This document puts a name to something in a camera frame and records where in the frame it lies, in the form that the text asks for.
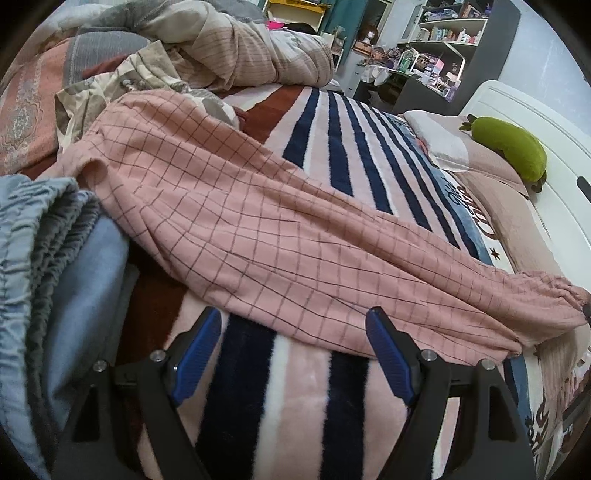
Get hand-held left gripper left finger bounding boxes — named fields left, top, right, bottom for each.
left=51, top=305, right=222, bottom=480

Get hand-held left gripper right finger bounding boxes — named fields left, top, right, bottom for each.
left=365, top=305, right=539, bottom=480

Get pink checked pants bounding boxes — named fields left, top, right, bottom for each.
left=58, top=89, right=591, bottom=363

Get blue grey folded pants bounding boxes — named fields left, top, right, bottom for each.
left=0, top=174, right=139, bottom=480

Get striped plush blanket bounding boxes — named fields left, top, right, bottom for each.
left=18, top=83, right=591, bottom=480

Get white pillow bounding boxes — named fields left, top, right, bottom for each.
left=404, top=110, right=472, bottom=169

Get green plush toy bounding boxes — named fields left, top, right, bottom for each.
left=459, top=114, right=548, bottom=191

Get white headboard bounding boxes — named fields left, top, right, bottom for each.
left=459, top=80, right=591, bottom=296

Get cluttered dark shelf unit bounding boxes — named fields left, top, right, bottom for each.
left=355, top=46, right=462, bottom=112

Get beige floral cloth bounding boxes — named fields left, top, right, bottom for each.
left=55, top=41, right=241, bottom=153

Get pink grey patterned bedcover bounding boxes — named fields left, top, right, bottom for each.
left=0, top=28, right=121, bottom=181

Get beige checked quilt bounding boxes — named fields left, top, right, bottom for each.
left=46, top=0, right=335, bottom=93

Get mannequin head with wig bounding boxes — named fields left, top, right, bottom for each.
left=353, top=25, right=382, bottom=51

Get teal curtain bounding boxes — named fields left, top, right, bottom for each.
left=318, top=0, right=365, bottom=38

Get yellow shelf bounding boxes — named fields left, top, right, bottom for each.
left=268, top=0, right=324, bottom=28

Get white wall shelf with bottles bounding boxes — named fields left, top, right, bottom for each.
left=397, top=0, right=490, bottom=47

